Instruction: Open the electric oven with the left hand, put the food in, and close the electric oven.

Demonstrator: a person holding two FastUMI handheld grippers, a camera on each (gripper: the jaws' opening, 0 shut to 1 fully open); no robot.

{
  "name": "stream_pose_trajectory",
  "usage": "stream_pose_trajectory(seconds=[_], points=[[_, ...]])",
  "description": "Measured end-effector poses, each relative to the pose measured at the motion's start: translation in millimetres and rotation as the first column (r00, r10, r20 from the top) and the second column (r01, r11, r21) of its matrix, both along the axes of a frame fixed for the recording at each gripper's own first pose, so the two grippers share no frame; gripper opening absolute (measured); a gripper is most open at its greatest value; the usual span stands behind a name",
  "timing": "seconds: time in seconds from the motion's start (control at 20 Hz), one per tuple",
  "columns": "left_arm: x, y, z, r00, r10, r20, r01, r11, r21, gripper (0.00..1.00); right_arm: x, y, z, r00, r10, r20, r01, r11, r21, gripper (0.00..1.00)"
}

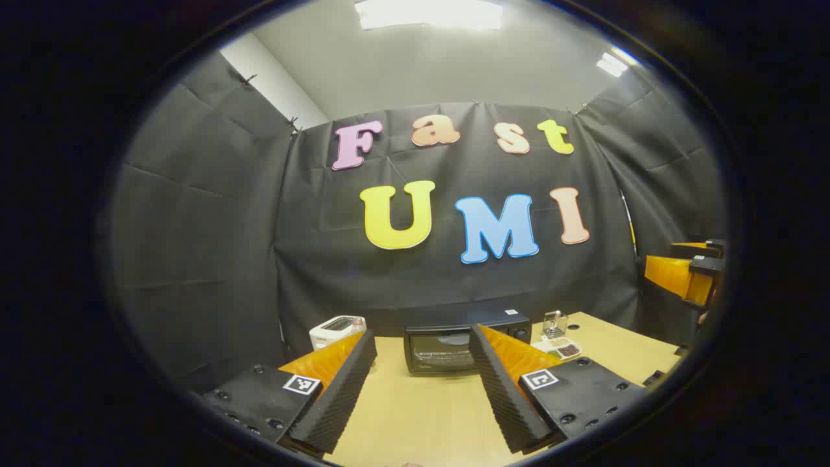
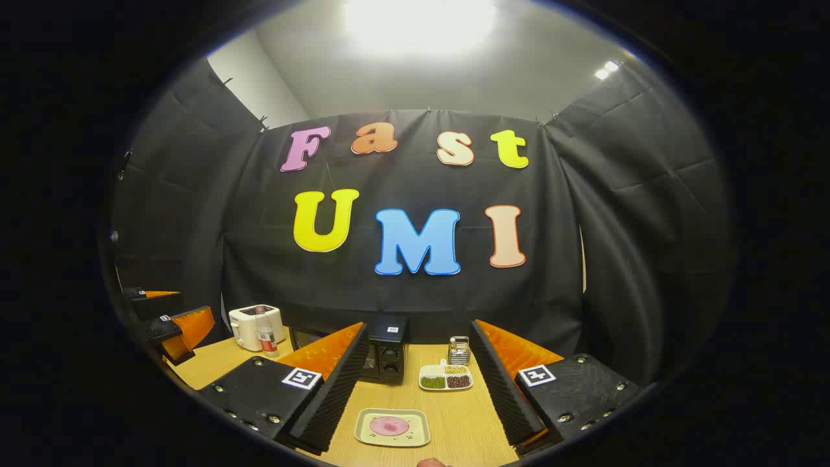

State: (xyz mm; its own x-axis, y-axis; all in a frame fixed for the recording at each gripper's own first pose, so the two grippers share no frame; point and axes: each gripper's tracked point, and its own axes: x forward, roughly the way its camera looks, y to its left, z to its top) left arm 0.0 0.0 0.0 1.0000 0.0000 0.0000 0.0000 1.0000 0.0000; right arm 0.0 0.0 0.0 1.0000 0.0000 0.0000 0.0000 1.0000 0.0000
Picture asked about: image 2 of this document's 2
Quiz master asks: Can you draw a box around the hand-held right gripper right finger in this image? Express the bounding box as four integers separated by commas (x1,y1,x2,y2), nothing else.
468,319,643,448

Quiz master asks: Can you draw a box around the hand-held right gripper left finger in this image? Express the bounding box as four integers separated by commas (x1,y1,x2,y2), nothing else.
198,321,370,455

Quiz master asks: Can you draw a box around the pale square plate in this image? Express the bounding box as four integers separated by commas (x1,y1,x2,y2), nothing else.
353,407,432,448

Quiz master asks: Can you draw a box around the black electric oven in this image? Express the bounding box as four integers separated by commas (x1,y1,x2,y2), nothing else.
289,316,409,385

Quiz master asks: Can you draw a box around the pink round food slice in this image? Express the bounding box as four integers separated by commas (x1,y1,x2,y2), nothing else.
370,416,410,437

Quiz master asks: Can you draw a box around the white toaster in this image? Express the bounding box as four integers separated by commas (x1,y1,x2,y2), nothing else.
228,305,287,352

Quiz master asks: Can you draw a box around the white divided dish of beans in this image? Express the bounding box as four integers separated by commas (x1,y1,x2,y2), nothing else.
418,359,474,392

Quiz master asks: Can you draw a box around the clear bottle with red label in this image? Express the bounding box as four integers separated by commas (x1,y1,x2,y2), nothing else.
255,305,279,359

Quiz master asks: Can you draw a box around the black backdrop cloth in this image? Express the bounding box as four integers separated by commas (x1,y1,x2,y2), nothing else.
107,55,737,390

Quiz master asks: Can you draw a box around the large ceiling light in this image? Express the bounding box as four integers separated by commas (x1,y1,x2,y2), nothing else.
344,0,497,53

